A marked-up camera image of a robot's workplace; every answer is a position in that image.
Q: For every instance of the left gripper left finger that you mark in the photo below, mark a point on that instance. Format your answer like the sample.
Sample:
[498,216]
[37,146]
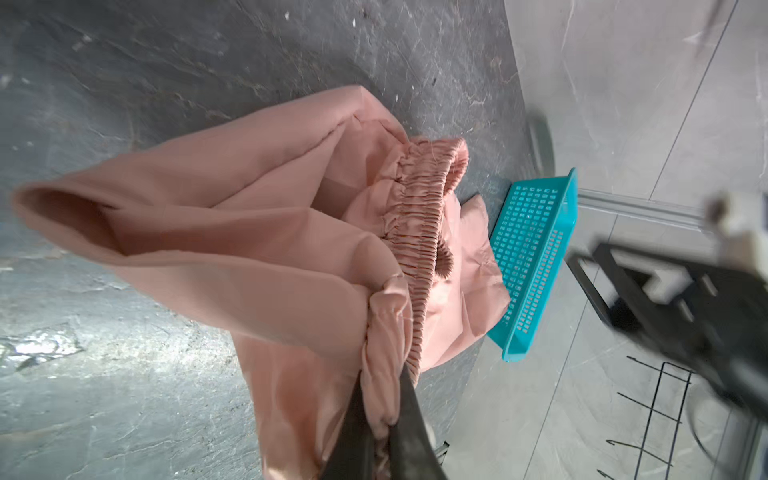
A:
[353,455]

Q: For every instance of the teal plastic basket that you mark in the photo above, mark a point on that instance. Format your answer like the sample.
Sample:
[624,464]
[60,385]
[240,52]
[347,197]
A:
[529,242]

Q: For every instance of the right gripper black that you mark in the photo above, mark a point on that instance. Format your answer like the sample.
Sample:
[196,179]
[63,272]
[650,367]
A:
[710,319]

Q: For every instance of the aluminium frame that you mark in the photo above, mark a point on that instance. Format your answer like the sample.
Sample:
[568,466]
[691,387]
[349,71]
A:
[753,463]

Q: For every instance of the pink shorts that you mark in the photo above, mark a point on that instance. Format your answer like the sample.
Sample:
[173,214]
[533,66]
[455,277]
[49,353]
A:
[330,244]

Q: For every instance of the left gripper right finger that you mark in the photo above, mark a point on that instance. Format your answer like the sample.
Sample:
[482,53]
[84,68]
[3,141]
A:
[410,450]

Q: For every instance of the black wire hook rack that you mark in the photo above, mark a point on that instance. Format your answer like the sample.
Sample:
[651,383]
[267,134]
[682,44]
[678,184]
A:
[663,418]

